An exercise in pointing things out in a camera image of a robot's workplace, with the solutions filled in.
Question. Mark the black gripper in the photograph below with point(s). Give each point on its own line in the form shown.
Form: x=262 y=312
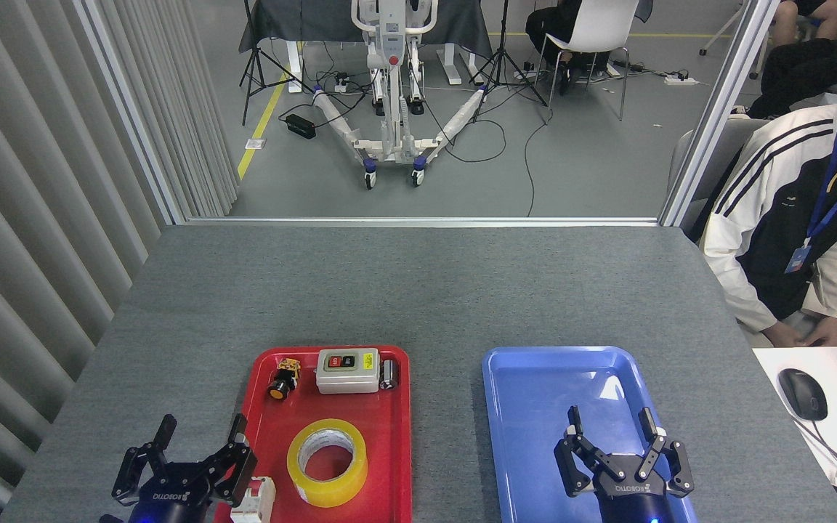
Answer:
x=171 y=501
x=633 y=494

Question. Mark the yellow tape roll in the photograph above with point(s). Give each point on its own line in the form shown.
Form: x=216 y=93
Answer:
x=331 y=495

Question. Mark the person's right hand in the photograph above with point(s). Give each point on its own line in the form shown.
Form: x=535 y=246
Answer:
x=782 y=335

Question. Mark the person's left hand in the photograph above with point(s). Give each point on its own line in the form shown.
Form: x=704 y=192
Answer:
x=825 y=333

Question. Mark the white red circuit breaker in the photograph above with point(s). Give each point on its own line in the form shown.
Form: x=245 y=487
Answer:
x=259 y=501

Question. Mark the blue plastic tray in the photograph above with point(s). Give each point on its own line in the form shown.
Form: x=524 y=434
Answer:
x=527 y=407

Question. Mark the yellow push button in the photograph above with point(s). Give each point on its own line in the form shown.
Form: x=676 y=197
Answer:
x=282 y=383

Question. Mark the black computer mouse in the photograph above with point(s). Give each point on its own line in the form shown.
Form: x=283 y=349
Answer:
x=802 y=392

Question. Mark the red plastic tray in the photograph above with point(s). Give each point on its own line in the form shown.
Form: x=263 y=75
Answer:
x=382 y=436

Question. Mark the small black silver cylinder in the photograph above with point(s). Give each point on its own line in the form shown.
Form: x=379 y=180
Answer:
x=389 y=374

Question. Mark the blue name badge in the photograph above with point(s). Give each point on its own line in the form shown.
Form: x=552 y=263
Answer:
x=798 y=259

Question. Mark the person in white black jacket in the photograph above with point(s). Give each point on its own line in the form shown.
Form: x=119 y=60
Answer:
x=774 y=240

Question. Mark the grey vertical blinds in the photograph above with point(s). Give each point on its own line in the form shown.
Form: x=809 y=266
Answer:
x=26 y=218

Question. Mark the grey chair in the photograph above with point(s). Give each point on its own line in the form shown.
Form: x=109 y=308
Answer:
x=716 y=152

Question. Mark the black power adapter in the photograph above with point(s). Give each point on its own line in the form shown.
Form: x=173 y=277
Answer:
x=301 y=126

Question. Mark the white power strip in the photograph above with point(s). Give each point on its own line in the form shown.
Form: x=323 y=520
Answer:
x=680 y=80

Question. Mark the black tripod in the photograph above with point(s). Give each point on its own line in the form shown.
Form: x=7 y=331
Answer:
x=253 y=65
x=502 y=58

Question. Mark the white stand on wheels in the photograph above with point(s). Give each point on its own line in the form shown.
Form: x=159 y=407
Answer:
x=393 y=87

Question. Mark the white chair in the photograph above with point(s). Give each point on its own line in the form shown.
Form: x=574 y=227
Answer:
x=596 y=29

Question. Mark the person in black trousers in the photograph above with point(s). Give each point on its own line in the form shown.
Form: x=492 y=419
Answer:
x=811 y=69

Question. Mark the person on white chair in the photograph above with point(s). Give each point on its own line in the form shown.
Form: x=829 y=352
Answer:
x=546 y=25

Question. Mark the table with black cloth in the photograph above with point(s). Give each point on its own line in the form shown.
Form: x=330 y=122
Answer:
x=309 y=18

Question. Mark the person with bare legs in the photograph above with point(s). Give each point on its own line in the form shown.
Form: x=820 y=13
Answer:
x=796 y=18

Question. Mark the grey switch box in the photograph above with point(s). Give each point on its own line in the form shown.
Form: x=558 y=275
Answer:
x=346 y=376

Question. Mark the silver rail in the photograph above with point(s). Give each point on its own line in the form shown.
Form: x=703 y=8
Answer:
x=418 y=221

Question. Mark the silver post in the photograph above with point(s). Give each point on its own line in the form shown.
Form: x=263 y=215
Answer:
x=716 y=109
x=128 y=109

